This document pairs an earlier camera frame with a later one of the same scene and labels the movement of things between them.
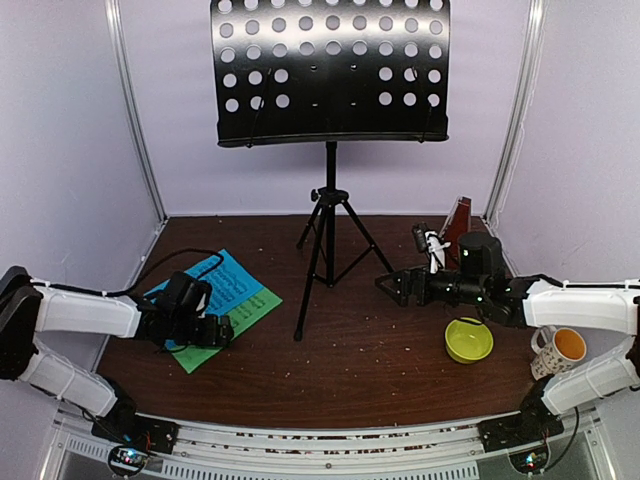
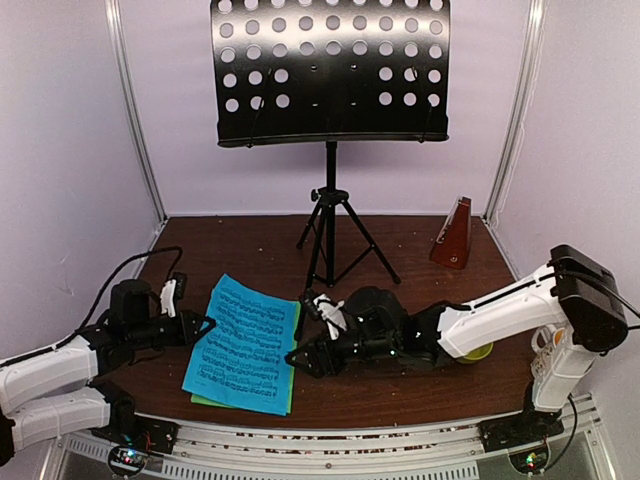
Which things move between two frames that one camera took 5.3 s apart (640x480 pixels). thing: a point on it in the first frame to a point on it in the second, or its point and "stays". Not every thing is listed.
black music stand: x=302 y=71 stays
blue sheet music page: x=230 y=283 to x=241 y=358
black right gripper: x=406 y=286 to x=315 y=349
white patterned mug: x=557 y=349 stays
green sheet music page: x=193 y=356 to x=297 y=308
